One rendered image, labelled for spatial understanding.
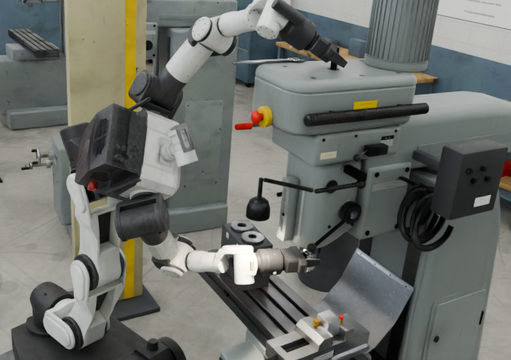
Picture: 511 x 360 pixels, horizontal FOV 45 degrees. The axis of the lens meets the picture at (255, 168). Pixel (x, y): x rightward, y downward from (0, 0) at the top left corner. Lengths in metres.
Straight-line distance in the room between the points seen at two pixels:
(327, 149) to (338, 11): 6.84
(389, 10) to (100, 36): 1.83
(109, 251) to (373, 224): 0.97
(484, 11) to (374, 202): 5.03
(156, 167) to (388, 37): 0.81
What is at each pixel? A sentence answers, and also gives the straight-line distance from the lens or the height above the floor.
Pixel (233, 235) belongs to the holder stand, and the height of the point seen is 1.15.
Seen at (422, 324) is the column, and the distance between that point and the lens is 2.37.
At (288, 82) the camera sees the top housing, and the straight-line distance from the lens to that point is 1.68.
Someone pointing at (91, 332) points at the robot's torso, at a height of 0.71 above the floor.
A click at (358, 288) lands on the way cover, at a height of 1.01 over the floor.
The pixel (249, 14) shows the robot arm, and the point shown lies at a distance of 1.82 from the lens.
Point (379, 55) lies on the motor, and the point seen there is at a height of 1.93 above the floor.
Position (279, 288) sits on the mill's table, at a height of 0.96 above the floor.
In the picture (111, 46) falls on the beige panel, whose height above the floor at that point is 1.62.
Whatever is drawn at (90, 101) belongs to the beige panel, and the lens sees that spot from 3.41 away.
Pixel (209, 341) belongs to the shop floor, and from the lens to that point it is 3.72.
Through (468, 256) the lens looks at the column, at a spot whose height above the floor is 1.22.
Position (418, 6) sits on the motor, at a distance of 1.92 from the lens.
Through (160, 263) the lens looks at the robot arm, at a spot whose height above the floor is 1.20.
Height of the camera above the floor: 2.26
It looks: 21 degrees down
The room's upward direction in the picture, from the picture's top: 5 degrees clockwise
